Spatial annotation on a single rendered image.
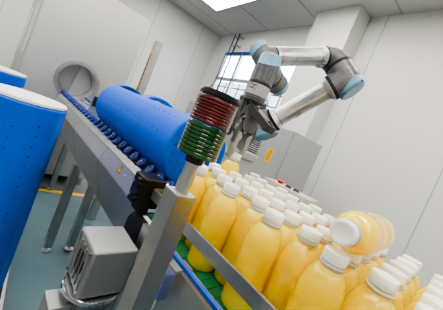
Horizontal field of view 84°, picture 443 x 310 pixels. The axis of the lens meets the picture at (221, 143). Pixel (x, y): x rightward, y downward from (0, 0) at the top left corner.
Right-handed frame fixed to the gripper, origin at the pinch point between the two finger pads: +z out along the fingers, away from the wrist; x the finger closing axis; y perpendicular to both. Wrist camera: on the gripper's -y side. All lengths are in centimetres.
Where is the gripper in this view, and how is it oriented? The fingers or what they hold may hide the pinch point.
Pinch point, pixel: (235, 155)
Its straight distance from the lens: 83.1
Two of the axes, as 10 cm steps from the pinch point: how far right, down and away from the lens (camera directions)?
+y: -6.3, -3.0, 7.1
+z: -3.8, 9.2, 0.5
